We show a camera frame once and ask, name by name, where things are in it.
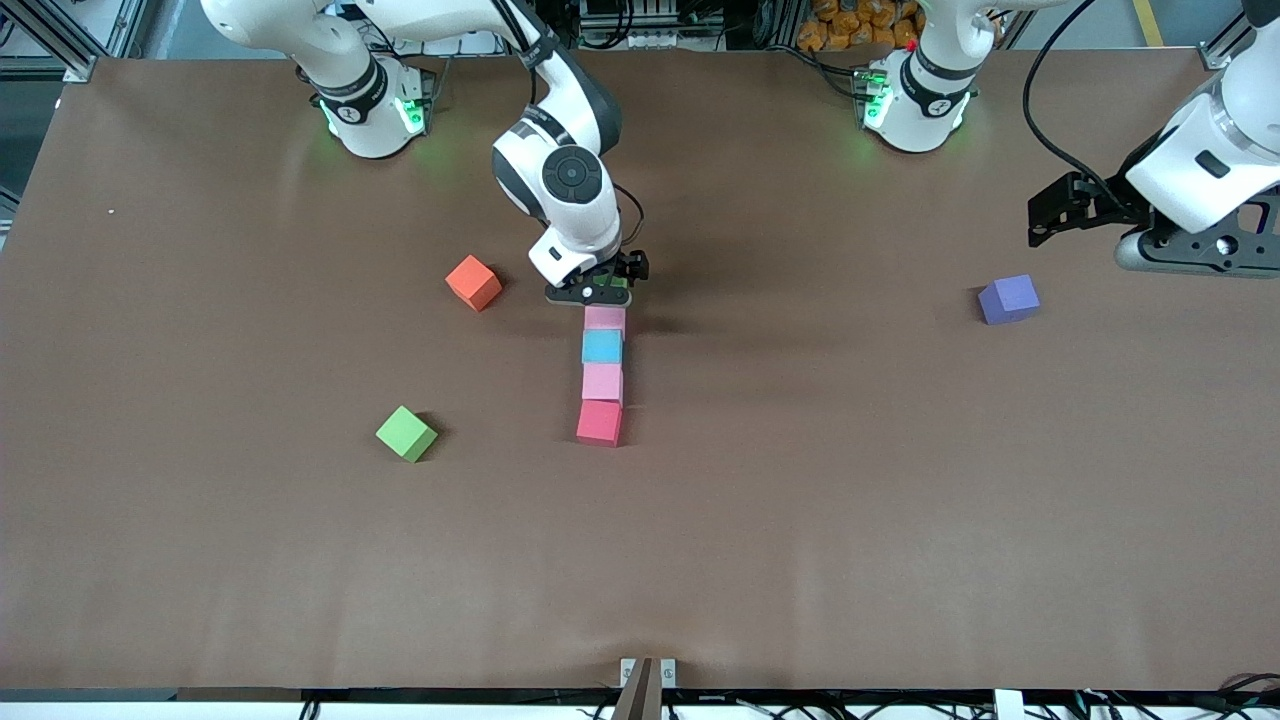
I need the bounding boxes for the crimson foam cube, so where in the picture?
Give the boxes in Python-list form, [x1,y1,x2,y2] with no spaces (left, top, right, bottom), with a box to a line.
[575,398,625,448]

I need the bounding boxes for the purple foam cube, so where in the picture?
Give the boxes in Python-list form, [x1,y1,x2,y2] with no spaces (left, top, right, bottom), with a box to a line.
[977,274,1042,327]

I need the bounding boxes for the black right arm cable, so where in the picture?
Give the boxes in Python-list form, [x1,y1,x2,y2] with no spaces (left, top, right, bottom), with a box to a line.
[495,0,646,256]

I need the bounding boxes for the black base cable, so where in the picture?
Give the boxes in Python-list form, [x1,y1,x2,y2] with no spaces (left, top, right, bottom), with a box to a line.
[790,42,866,101]

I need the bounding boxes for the aluminium frame beams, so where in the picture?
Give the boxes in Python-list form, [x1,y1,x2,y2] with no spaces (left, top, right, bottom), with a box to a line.
[0,0,151,83]

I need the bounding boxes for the orange foam cube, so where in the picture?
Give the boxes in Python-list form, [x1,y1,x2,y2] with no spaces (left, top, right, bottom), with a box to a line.
[445,254,504,313]

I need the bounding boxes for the orange yellow objects pile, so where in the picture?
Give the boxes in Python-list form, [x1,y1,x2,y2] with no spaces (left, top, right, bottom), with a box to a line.
[797,0,926,53]

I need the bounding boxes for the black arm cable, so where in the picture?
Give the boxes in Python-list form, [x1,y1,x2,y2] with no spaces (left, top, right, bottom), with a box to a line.
[1022,0,1116,201]
[495,0,646,256]

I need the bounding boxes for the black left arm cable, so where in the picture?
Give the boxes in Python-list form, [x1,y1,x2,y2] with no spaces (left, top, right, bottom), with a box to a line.
[1022,0,1116,201]

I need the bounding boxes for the metal bracket with brown post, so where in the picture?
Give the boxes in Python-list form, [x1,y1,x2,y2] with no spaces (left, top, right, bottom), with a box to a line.
[619,657,677,720]

